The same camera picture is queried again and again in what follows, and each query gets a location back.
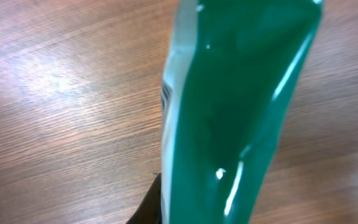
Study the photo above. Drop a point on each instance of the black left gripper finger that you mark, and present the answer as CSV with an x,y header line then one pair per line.
x,y
149,210

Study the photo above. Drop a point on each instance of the green gloves packet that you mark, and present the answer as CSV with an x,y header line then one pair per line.
x,y
229,77

